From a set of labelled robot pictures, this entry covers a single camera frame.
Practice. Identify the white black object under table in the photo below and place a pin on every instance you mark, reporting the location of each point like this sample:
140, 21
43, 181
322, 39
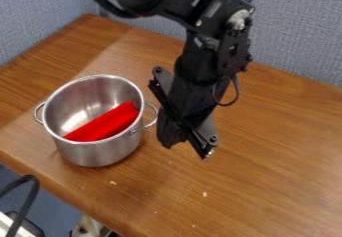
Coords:
89, 228

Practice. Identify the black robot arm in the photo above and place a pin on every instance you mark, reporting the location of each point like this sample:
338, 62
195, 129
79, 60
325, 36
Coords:
215, 55

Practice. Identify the red block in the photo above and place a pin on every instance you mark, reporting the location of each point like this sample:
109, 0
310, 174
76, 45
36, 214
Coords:
107, 125

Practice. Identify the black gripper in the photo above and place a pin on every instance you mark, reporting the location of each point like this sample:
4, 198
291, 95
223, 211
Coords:
190, 93

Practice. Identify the stainless steel pot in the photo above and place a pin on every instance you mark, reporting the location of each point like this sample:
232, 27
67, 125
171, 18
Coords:
75, 104

